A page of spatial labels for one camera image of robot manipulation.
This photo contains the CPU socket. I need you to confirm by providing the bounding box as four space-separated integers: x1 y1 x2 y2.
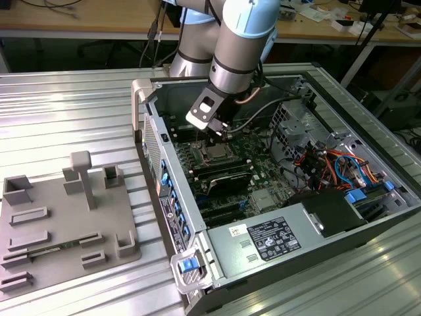
195 140 239 168

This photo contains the black expansion slot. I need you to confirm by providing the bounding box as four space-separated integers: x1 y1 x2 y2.
203 212 247 228
200 202 245 220

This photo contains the open PC case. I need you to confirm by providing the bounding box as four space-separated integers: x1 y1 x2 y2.
130 72 421 316

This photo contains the metal drive cage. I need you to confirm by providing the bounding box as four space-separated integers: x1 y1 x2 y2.
268 100 333 159

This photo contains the black heatsink shroud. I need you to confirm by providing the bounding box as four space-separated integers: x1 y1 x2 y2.
206 171 251 198

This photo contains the green motherboard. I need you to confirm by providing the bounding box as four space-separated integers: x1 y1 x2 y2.
172 113 316 230

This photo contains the silver chipset heatsink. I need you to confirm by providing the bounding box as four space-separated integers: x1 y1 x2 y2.
251 190 279 212

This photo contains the small white sticker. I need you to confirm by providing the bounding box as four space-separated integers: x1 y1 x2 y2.
228 223 248 238

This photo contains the black case label sticker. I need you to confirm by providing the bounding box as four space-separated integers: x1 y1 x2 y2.
159 196 179 251

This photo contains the black power supply label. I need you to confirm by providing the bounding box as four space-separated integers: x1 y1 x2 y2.
246 215 302 263

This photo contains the grey power supply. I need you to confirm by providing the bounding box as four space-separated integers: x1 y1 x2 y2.
206 201 332 280

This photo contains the white tray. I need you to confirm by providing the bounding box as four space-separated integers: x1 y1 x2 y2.
331 18 366 36

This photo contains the wooden desk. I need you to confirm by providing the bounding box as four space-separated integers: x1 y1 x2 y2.
0 0 421 45

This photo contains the blue case latch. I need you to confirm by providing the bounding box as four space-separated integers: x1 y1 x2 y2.
177 259 199 274

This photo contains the disk bay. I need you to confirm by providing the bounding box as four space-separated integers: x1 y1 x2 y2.
351 184 406 222

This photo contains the grey parts rack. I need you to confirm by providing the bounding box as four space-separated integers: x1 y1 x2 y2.
0 150 143 300

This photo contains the white and brown box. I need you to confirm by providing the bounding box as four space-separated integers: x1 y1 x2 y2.
396 21 421 40

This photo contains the green RAM stick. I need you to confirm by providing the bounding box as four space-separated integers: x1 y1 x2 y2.
28 241 80 258

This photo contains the copper coloured cable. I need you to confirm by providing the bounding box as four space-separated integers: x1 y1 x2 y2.
235 86 261 105

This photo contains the wrist camera with black bracket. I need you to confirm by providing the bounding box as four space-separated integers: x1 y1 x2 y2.
185 86 230 136

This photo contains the black wire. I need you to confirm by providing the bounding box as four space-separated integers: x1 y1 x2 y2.
268 127 312 190

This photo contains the black hanging cable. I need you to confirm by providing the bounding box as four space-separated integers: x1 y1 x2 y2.
137 0 174 69

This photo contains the orange wire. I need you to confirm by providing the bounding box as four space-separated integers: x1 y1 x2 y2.
315 149 382 190

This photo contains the blue wire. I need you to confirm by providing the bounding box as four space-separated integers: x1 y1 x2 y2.
334 153 368 189

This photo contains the black plastic air duct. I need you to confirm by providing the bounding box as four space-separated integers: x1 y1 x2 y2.
284 190 368 238

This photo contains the blue drive carrier handle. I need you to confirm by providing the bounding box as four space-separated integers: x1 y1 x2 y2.
345 189 368 205

